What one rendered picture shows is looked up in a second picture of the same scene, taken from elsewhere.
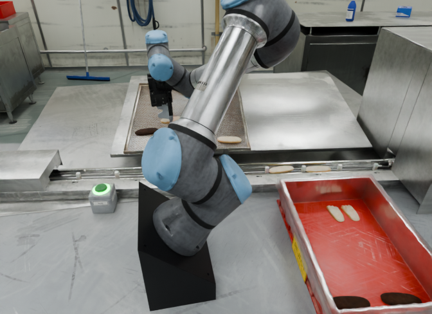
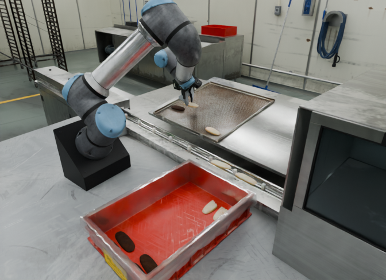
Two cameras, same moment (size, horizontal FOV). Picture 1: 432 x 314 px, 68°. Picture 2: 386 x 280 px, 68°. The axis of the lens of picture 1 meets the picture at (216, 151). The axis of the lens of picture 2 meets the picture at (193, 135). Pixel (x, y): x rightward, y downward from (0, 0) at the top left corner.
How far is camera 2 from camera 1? 99 cm
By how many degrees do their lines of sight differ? 42
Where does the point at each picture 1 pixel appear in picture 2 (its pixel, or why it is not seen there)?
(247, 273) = (114, 193)
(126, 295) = not seen: hidden behind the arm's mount
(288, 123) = (269, 140)
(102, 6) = (299, 38)
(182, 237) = (79, 140)
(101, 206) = not seen: hidden behind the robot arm
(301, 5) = not seen: outside the picture
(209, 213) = (89, 132)
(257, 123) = (246, 130)
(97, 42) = (286, 65)
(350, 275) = (151, 234)
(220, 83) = (111, 57)
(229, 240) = (134, 177)
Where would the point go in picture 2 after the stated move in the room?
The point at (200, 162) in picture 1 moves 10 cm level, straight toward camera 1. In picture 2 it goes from (80, 94) to (52, 101)
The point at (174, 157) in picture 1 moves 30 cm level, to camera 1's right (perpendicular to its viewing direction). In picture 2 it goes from (66, 85) to (104, 108)
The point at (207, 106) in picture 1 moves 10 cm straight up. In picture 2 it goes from (100, 67) to (96, 39)
